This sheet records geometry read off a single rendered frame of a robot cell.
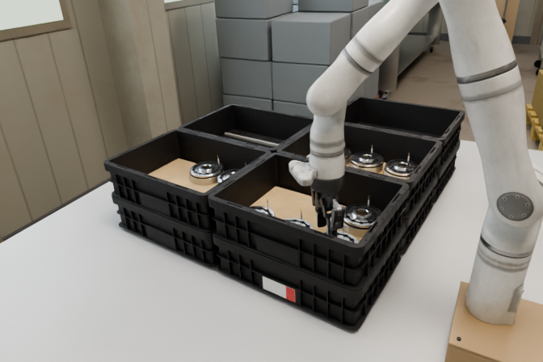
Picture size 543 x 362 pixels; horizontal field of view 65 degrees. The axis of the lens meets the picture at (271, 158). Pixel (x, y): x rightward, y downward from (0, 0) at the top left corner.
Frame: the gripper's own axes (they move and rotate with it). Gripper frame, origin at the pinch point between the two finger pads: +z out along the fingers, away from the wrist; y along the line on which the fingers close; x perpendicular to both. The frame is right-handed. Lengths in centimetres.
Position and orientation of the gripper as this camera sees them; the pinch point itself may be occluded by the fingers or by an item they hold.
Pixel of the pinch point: (326, 227)
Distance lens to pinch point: 99.5
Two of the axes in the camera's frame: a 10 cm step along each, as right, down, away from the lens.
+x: -9.6, 1.6, -2.4
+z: 0.5, 9.1, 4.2
